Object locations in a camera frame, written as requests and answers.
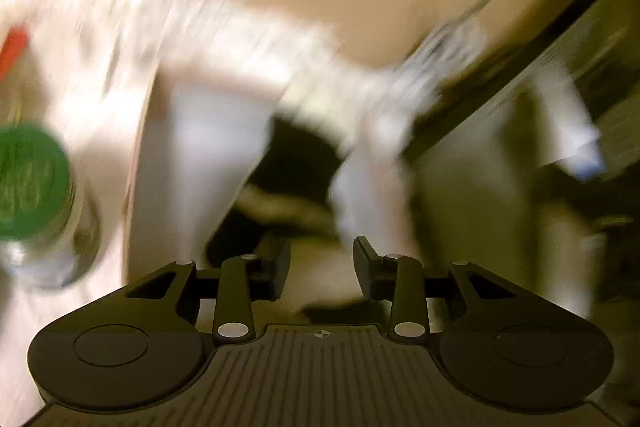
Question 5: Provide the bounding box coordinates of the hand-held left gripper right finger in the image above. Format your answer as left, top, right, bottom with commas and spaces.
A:
352, 235, 518, 345

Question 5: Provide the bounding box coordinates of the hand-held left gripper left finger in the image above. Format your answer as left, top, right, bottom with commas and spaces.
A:
124, 238, 292, 345

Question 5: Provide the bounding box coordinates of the white cloth with blue edge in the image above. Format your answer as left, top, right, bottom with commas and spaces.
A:
534, 69, 603, 182

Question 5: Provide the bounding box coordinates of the green lid glass jar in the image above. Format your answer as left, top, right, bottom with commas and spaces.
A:
0, 121, 103, 290

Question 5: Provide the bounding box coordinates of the white fringed blanket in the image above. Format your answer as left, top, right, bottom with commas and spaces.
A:
0, 0, 491, 427

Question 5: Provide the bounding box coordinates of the red object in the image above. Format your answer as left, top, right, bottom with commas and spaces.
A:
0, 26, 29, 76

